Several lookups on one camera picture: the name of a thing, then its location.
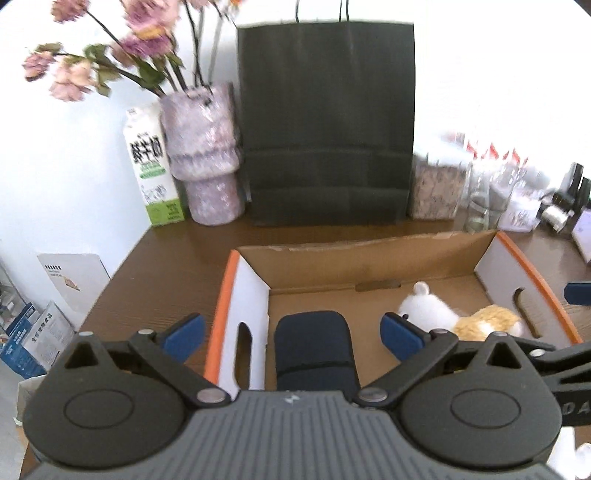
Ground white green milk carton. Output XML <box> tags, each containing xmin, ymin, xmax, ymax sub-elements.
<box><xmin>122</xmin><ymin>104</ymin><xmax>186</xmax><ymax>227</ymax></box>

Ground purple textured vase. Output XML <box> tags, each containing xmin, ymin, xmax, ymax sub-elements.
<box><xmin>159</xmin><ymin>83</ymin><xmax>243</xmax><ymax>226</ymax></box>

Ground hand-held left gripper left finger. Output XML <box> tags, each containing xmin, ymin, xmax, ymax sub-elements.
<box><xmin>62</xmin><ymin>314</ymin><xmax>232</xmax><ymax>409</ymax></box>

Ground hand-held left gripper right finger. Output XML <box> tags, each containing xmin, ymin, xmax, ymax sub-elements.
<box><xmin>355</xmin><ymin>313</ymin><xmax>525</xmax><ymax>409</ymax></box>

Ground cardboard box with red print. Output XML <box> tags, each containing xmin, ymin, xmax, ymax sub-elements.
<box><xmin>203</xmin><ymin>229</ymin><xmax>583</xmax><ymax>400</ymax></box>

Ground white power adapter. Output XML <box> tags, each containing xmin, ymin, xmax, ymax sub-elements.
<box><xmin>540</xmin><ymin>202</ymin><xmax>570</xmax><ymax>232</ymax></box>

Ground black paper bag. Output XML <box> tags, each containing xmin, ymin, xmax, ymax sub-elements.
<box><xmin>237</xmin><ymin>0</ymin><xmax>415</xmax><ymax>228</ymax></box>

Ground purple tissue pack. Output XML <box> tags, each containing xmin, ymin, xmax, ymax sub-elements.
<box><xmin>571</xmin><ymin>217</ymin><xmax>591</xmax><ymax>264</ymax></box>

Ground clear glass cup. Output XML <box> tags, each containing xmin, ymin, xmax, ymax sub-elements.
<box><xmin>464</xmin><ymin>171</ymin><xmax>511</xmax><ymax>233</ymax></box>

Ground white yellow plush toy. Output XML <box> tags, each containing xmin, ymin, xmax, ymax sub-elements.
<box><xmin>398</xmin><ymin>281</ymin><xmax>527</xmax><ymax>342</ymax></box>

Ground red label water bottle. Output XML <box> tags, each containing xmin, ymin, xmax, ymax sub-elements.
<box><xmin>462</xmin><ymin>136</ymin><xmax>485</xmax><ymax>185</ymax></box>
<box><xmin>503</xmin><ymin>147</ymin><xmax>529</xmax><ymax>188</ymax></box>
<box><xmin>482</xmin><ymin>141</ymin><xmax>506</xmax><ymax>185</ymax></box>

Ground white paper sign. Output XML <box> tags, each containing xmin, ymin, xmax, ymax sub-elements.
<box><xmin>37</xmin><ymin>253</ymin><xmax>112</xmax><ymax>319</ymax></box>

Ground clear food container with pellets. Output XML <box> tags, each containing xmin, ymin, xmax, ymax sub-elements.
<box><xmin>409</xmin><ymin>154</ymin><xmax>467</xmax><ymax>220</ymax></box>

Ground dried pink flowers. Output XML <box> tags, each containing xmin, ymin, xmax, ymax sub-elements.
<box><xmin>23</xmin><ymin>0</ymin><xmax>245</xmax><ymax>100</ymax></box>

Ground blue white carton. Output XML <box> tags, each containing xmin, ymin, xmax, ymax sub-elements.
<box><xmin>0</xmin><ymin>302</ymin><xmax>35</xmax><ymax>365</ymax></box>
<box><xmin>16</xmin><ymin>301</ymin><xmax>77</xmax><ymax>372</ymax></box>

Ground wooden desktop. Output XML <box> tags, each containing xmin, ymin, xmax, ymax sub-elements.
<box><xmin>21</xmin><ymin>217</ymin><xmax>591</xmax><ymax>480</ymax></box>

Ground white printed tin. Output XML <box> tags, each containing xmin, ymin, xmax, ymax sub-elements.
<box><xmin>499</xmin><ymin>185</ymin><xmax>541</xmax><ymax>232</ymax></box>

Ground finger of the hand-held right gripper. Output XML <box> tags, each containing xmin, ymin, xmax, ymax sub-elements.
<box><xmin>564</xmin><ymin>283</ymin><xmax>591</xmax><ymax>306</ymax></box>
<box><xmin>510</xmin><ymin>338</ymin><xmax>591</xmax><ymax>386</ymax></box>

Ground black standing charger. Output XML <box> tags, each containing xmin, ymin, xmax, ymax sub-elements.
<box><xmin>567</xmin><ymin>162</ymin><xmax>586</xmax><ymax>204</ymax></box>

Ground blue cloth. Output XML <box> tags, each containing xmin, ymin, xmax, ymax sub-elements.
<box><xmin>274</xmin><ymin>310</ymin><xmax>362</xmax><ymax>393</ymax></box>

